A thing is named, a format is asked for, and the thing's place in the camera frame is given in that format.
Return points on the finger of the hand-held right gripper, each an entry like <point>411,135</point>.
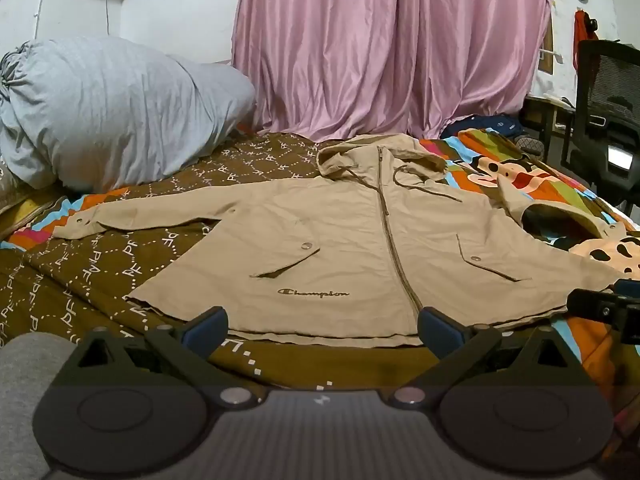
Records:
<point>628,287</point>
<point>592,305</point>

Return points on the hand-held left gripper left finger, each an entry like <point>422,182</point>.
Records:
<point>206,331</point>

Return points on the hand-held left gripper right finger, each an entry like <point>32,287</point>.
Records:
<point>441,332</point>

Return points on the beige hooded jacket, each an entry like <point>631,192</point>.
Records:
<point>340,240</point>

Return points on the brown printed cartoon blanket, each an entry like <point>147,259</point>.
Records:
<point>75,270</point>

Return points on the dark patterned shoe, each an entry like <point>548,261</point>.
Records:
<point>531,146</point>

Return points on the person's grey trouser leg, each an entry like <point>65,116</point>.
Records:
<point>27,400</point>

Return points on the dark wooden desk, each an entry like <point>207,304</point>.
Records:
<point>545,110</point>

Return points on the black mesh office chair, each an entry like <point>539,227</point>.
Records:
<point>607,90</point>

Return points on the dark blue bag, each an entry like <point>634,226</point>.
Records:
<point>487,124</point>

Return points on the grey pillow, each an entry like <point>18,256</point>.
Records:
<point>115,105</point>

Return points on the red hanging bag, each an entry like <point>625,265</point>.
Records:
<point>581,35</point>

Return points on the pink curtain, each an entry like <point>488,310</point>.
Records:
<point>380,45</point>

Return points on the brown wall board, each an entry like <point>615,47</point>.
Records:
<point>548,45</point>

